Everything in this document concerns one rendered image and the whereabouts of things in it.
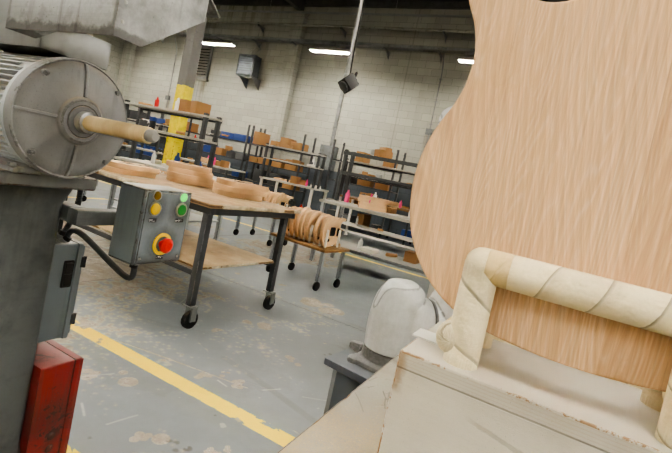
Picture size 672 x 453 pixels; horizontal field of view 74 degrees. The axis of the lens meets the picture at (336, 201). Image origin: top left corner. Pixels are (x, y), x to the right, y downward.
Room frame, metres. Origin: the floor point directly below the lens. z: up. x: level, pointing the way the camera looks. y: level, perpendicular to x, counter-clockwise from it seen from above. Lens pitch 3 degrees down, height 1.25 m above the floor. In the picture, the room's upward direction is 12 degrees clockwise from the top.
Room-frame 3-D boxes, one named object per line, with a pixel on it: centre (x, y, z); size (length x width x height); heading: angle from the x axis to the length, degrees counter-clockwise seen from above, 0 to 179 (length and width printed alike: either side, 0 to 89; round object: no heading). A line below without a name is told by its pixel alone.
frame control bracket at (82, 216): (1.16, 0.58, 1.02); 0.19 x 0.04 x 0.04; 154
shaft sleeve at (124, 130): (0.89, 0.45, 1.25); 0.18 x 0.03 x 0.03; 64
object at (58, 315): (1.20, 0.73, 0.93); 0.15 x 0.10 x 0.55; 64
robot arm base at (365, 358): (1.39, -0.24, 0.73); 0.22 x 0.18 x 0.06; 56
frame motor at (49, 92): (1.04, 0.73, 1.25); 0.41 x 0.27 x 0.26; 64
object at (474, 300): (0.41, -0.14, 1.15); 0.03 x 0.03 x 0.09
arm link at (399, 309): (1.38, -0.27, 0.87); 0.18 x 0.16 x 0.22; 105
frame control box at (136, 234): (1.21, 0.55, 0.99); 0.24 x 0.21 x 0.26; 64
